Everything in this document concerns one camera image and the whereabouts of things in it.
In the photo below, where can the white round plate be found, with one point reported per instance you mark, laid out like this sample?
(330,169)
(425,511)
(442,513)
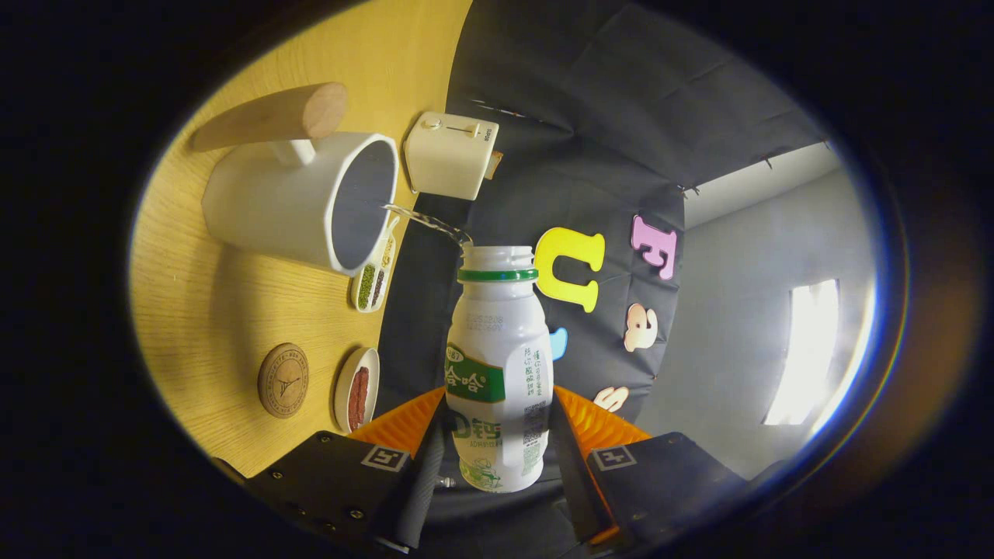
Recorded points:
(342,396)

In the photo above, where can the white juice bottle green label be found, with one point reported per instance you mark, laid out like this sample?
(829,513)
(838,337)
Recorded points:
(497,334)

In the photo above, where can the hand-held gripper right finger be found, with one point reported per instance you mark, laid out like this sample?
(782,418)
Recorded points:
(575,489)

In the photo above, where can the cream toaster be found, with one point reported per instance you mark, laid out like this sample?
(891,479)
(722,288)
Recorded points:
(446,159)

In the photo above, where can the round wooden coaster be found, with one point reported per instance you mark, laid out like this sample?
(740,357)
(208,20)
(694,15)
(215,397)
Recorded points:
(283,380)

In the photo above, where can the red sausage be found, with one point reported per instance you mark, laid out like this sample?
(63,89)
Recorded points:
(358,397)

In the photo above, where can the clear juice stream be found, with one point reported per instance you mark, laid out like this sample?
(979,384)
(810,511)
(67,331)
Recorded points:
(431,223)

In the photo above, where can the white divided bean dish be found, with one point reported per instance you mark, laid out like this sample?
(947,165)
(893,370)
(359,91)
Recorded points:
(373,287)

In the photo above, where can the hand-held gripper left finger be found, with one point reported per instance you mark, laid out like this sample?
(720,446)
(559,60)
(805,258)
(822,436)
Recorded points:
(419,497)

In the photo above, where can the bread slice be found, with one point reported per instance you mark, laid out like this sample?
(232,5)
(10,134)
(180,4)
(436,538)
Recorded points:
(495,164)

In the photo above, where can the wooden table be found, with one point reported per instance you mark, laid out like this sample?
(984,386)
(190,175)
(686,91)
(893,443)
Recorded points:
(210,310)

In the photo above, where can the black backdrop cloth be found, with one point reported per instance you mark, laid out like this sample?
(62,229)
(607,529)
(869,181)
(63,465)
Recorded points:
(590,93)

